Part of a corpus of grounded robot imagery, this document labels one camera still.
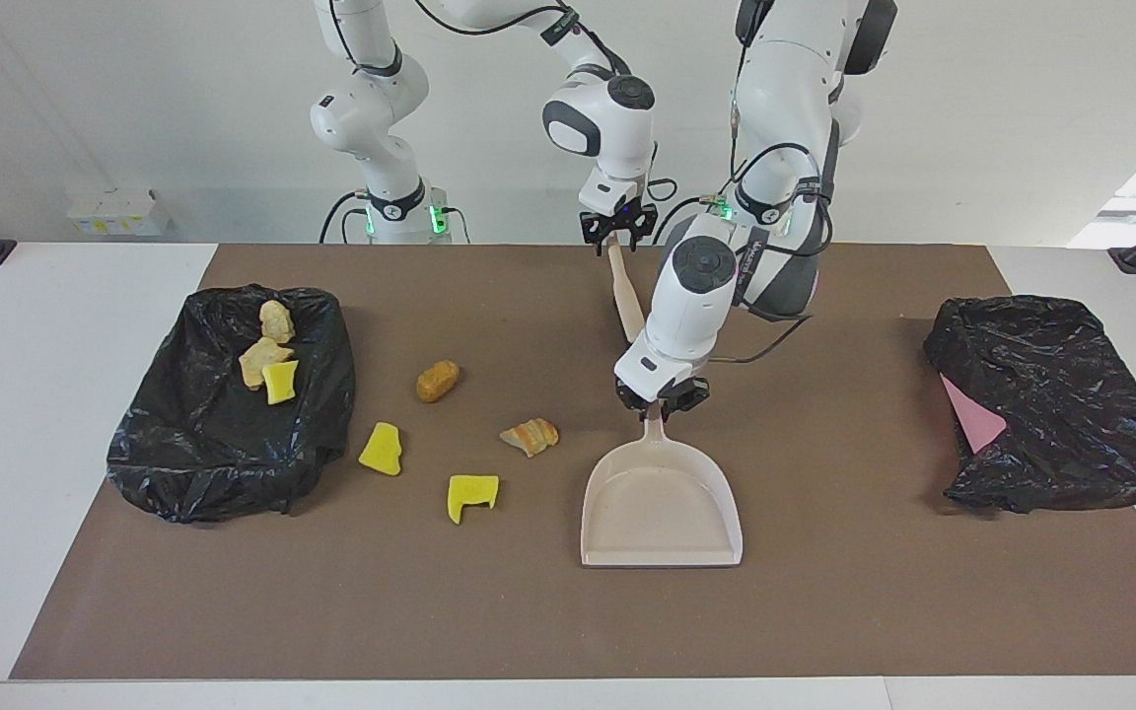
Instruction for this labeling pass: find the beige hand brush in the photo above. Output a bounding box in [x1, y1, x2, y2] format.
[607, 235, 648, 346]

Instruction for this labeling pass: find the beige plastic dustpan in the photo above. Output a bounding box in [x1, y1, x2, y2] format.
[580, 404, 745, 569]

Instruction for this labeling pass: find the striped bread piece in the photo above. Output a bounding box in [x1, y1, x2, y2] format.
[499, 418, 560, 459]
[259, 300, 296, 345]

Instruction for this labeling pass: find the notched yellow sponge piece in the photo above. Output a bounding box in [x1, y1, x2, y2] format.
[447, 474, 501, 526]

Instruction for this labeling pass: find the yellow sponge chunk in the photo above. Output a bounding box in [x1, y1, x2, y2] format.
[358, 422, 404, 477]

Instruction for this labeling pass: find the yellow and green sponge piece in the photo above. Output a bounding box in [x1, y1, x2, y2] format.
[262, 360, 300, 406]

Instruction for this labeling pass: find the pale bread chunk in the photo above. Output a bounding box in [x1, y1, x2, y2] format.
[239, 337, 295, 391]

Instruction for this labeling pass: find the pink plastic bin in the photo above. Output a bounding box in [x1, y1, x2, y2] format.
[940, 373, 1008, 455]

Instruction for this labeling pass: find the black trash bag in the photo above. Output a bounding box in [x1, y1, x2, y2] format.
[923, 294, 1136, 515]
[106, 284, 358, 525]

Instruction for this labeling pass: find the brown table mat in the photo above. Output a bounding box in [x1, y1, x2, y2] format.
[9, 244, 1136, 681]

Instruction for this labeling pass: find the white cardboard box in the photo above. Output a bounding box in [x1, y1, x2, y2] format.
[66, 187, 173, 238]

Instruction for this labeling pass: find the black left base cable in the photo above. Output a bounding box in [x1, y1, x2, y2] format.
[652, 192, 727, 246]

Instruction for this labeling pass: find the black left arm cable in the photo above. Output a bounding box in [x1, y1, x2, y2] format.
[711, 89, 835, 364]

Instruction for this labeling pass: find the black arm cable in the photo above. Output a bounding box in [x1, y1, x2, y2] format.
[711, 89, 835, 364]
[326, 0, 677, 203]

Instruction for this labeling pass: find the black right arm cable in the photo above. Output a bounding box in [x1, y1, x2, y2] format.
[326, 0, 677, 203]

